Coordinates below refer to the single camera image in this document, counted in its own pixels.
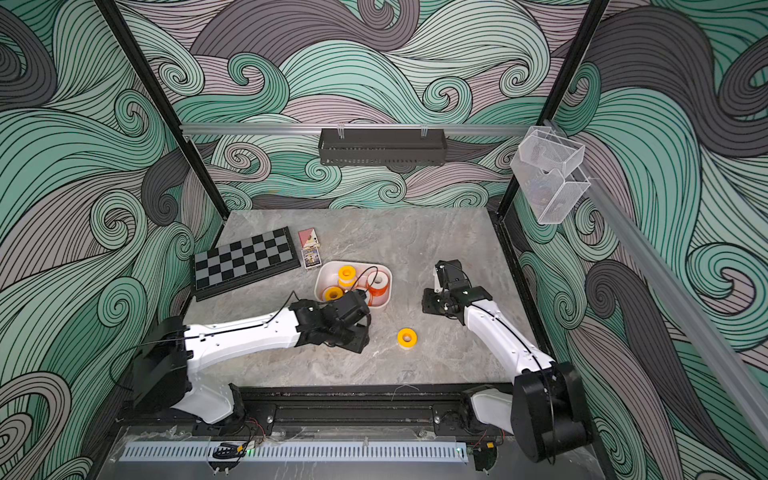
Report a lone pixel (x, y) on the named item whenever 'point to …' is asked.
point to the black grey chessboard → (243, 262)
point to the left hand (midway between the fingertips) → (366, 337)
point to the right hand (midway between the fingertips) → (432, 302)
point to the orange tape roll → (378, 287)
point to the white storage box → (373, 279)
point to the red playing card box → (309, 238)
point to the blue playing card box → (311, 258)
